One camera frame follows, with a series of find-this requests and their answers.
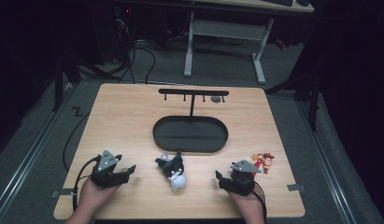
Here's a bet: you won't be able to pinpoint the black tripod stand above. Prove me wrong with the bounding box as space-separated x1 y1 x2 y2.
264 69 322 133

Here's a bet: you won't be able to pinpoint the black and white plush keychain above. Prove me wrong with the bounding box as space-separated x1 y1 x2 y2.
154 151 188 192

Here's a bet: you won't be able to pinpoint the red cartoon figure keychain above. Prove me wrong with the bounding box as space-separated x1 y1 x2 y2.
250 152 276 177

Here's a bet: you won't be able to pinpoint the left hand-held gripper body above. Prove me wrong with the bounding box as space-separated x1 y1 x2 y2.
90 149 131 189

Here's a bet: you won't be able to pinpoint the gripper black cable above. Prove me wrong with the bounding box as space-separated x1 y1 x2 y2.
72 156 101 213
239 179 268 224

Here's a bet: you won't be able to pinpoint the black hook stand with tray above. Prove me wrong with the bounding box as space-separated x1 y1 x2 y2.
152 88 230 154

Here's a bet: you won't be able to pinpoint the bundle of black cables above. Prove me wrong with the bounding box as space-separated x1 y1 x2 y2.
113 6 157 85

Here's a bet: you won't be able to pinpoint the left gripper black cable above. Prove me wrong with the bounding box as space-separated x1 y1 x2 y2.
72 156 101 213

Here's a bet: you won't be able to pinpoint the desk with white frame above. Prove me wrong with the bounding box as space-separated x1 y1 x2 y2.
183 0 315 85

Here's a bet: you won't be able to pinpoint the black keyboard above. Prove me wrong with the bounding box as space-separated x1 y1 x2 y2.
263 0 294 7

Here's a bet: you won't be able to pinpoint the person's right hand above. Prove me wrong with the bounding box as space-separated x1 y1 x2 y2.
227 184 266 217

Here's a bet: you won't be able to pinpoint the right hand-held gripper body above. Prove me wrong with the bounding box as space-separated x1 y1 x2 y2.
219 159 263 197

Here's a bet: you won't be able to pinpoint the black cable on floor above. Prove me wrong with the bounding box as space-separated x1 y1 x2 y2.
62 111 92 172

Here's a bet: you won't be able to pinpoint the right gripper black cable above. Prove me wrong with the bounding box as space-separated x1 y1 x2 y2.
239 179 268 224

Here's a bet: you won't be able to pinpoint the person's left hand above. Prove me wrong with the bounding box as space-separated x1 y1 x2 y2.
78 178 120 217

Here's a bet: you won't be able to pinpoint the metal floor rail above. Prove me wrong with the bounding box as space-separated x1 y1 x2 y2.
295 99 358 224
0 83 76 220

